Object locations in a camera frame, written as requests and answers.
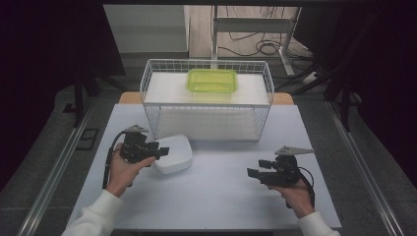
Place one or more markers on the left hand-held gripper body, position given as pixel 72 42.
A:
pixel 134 149

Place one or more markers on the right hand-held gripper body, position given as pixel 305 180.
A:
pixel 283 172

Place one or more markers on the white lidded plastic container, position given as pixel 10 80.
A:
pixel 177 154

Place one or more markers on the green lidded plastic container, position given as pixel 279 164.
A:
pixel 212 80

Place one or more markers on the person's left hand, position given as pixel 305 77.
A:
pixel 123 173

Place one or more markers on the person's right hand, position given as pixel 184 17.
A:
pixel 296 198

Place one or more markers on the black stand legs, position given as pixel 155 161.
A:
pixel 341 82
pixel 80 95

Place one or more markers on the white power strip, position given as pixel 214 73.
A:
pixel 309 77

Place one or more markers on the white cabinet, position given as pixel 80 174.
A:
pixel 147 29

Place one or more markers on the black square floor frame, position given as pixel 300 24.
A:
pixel 87 139

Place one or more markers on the aluminium floor rail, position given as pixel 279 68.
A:
pixel 364 170
pixel 55 170

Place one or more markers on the white metal desk frame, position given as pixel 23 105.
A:
pixel 252 24

